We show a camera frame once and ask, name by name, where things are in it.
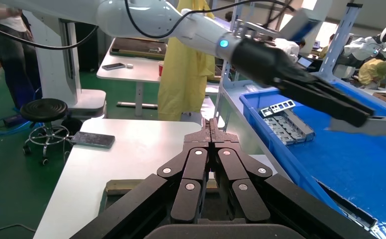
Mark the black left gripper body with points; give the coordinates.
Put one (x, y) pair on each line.
(262, 62)

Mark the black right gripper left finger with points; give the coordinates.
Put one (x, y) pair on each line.
(193, 171)

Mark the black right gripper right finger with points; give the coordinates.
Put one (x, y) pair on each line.
(232, 171)

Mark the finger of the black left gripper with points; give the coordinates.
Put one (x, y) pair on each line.
(344, 98)
(324, 102)

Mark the grey perforated metal strip part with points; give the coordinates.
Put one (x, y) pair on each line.
(384, 127)

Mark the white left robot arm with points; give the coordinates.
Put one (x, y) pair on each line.
(130, 16)

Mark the long grey box-shaped metal part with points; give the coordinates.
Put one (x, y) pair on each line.
(300, 125)

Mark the flat grey stamped metal part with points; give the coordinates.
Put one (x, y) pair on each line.
(287, 127)
(275, 130)

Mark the seated person in white shirt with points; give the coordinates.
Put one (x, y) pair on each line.
(288, 46)

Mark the seated person in yellow suit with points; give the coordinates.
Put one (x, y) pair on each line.
(374, 72)

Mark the open laptop with bright screen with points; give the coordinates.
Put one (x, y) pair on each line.
(305, 62)

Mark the white humanoid robot black head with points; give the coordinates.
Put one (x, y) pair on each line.
(361, 46)

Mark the dark-haired person in yellow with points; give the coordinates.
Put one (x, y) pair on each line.
(228, 16)

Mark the blue plastic bin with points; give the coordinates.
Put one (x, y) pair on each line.
(344, 165)

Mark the person in yellow coat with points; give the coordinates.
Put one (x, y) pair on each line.
(183, 82)

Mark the red cup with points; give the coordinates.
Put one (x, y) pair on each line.
(160, 68)

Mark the dark smartphone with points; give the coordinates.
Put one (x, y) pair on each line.
(92, 139)

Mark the white table with T-leg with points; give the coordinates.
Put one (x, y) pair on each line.
(140, 72)

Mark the small white object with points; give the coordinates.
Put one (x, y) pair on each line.
(129, 65)

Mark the dark tray with olive edge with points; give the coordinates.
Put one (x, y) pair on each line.
(137, 47)

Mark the black round floor device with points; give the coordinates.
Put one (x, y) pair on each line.
(71, 126)

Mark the silver smartphone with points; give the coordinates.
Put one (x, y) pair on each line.
(114, 66)

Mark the black round stool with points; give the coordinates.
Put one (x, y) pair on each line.
(44, 109)

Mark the bluish power adapter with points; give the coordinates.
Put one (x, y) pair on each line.
(13, 120)

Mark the person in dark trousers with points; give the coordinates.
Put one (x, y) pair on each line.
(15, 66)

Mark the grey bracket with square holes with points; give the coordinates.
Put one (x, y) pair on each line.
(280, 106)

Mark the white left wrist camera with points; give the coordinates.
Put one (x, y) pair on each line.
(298, 26)

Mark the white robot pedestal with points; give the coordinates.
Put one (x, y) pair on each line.
(54, 76)

